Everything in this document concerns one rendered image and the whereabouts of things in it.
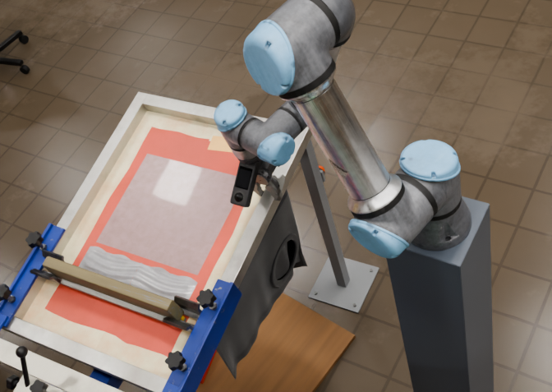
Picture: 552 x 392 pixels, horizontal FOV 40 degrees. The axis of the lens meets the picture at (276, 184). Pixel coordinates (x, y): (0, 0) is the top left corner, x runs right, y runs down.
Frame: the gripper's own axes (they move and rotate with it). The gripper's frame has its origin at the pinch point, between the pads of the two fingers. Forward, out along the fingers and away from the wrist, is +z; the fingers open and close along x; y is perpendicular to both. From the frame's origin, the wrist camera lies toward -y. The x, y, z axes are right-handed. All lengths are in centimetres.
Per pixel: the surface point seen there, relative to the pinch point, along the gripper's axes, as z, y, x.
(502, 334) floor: 115, 23, -49
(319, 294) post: 113, 15, 22
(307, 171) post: 44, 32, 15
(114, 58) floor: 129, 119, 202
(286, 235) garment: 28.8, 2.6, 5.2
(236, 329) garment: 25.6, -29.5, 5.2
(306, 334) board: 109, -2, 19
